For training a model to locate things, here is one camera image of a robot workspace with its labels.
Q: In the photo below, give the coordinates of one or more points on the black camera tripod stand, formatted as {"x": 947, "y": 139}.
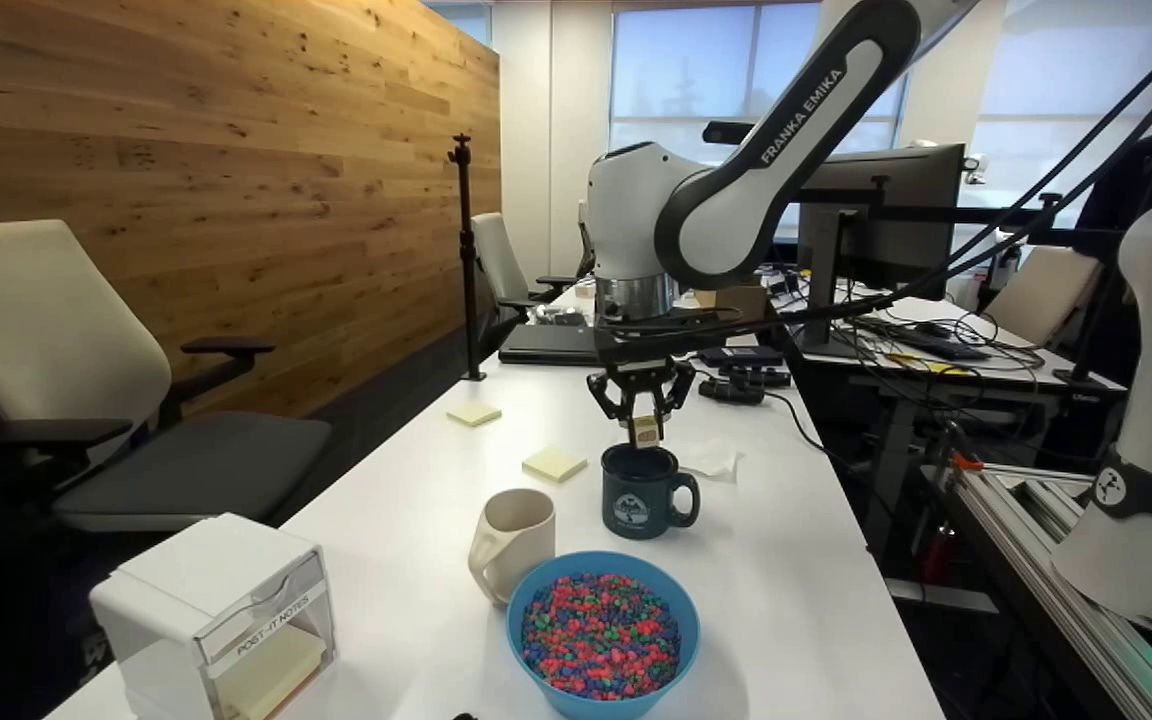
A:
{"x": 460, "y": 158}

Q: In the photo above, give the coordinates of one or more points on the aluminium rail frame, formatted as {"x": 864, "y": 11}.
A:
{"x": 1080, "y": 592}

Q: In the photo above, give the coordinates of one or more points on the white napkin dispenser box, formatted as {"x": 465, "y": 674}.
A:
{"x": 216, "y": 620}

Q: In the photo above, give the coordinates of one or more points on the black device on table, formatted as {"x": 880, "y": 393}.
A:
{"x": 743, "y": 373}

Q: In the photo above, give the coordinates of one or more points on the grey office chair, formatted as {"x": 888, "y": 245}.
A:
{"x": 91, "y": 393}

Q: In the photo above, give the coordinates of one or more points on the blue bowl with beads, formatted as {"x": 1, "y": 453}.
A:
{"x": 603, "y": 633}

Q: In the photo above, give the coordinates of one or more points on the beige ceramic cup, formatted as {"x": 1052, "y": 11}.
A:
{"x": 513, "y": 532}

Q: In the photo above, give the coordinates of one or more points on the black laptop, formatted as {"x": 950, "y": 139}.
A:
{"x": 551, "y": 344}

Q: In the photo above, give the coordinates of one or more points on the dark green mug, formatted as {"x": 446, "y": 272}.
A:
{"x": 647, "y": 493}

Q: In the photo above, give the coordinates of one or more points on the black computer monitor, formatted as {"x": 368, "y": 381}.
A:
{"x": 880, "y": 216}

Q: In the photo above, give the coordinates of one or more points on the small wooden block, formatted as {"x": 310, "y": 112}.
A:
{"x": 647, "y": 428}

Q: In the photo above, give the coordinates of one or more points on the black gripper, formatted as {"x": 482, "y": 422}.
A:
{"x": 636, "y": 344}

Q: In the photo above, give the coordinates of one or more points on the yellow sticky note pad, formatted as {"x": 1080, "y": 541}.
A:
{"x": 554, "y": 465}

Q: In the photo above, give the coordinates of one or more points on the white crumpled tissue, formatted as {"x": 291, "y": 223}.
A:
{"x": 709, "y": 460}

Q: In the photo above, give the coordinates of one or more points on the white chair in background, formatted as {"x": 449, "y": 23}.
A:
{"x": 519, "y": 301}

